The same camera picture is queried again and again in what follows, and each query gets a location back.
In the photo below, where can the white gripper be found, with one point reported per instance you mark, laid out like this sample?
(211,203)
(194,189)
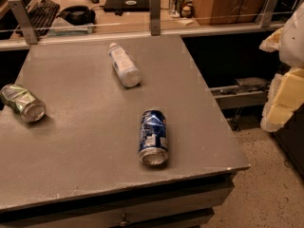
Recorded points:
(294,40)

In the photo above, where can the crushed green can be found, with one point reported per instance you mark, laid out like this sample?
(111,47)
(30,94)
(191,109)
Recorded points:
(30,108)

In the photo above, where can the blue soda can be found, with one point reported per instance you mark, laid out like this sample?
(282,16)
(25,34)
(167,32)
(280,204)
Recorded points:
(153,148)

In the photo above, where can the grey metal shelf tray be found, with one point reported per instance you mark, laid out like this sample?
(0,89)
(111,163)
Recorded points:
(244,92)

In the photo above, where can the brown cardboard box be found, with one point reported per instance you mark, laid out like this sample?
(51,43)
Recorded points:
(217,12)

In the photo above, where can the small round brown object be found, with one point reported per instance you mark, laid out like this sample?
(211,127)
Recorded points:
(186,12)

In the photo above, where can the glass jar on desk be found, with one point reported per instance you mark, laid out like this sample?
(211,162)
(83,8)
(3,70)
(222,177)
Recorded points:
(175,7)

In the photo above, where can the white plastic bottle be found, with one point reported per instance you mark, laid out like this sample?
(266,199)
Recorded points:
(126,70)

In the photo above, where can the black laptop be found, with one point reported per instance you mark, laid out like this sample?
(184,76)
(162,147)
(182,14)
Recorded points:
(126,5)

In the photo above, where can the black headphones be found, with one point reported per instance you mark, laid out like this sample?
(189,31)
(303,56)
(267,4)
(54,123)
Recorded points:
(78,15)

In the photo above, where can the black keyboard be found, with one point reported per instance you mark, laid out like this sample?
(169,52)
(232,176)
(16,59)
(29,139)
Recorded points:
(41,16)

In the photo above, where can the right metal bracket post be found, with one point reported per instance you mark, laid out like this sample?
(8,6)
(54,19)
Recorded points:
(265,18)

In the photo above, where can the metal bracket post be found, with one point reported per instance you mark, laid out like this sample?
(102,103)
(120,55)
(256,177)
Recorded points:
(265,18)
(19,11)
(155,17)

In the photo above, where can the middle metal bracket post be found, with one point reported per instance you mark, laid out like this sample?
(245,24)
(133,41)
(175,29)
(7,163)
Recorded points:
(155,17)

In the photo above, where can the left metal bracket post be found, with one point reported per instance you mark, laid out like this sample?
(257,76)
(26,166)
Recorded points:
(19,11)

